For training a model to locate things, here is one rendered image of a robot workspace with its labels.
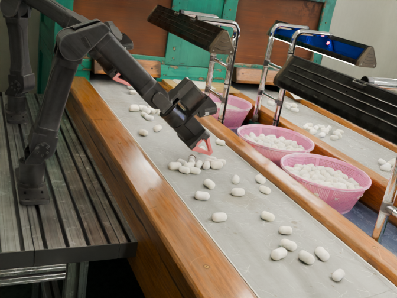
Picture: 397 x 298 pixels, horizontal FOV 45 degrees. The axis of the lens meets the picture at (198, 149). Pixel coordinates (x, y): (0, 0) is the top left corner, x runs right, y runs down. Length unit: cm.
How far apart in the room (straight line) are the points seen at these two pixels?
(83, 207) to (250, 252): 45
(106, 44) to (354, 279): 76
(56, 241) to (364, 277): 64
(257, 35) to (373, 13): 179
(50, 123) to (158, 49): 108
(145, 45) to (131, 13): 15
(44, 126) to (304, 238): 67
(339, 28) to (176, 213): 301
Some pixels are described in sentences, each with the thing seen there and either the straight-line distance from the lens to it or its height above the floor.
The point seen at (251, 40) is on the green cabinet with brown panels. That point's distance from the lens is 242.
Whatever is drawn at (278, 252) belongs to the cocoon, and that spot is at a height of 76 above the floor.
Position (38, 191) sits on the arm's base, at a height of 68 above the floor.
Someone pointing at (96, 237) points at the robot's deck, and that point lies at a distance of 112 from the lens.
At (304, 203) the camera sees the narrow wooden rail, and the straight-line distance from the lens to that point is 125.
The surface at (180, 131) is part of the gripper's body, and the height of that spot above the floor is 84.
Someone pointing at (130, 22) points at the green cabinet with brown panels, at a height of 101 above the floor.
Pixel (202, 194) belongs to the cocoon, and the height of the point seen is 76.
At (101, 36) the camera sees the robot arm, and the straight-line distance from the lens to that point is 119.
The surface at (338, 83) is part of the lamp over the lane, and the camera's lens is 99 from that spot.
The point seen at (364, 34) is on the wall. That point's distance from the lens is 407.
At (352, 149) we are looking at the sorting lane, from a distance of 186.
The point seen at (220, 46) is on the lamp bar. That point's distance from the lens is 145.
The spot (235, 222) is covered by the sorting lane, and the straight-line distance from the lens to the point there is 111.
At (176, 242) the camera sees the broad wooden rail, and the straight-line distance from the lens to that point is 95.
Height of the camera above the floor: 125
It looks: 20 degrees down
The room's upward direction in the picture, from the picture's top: 9 degrees clockwise
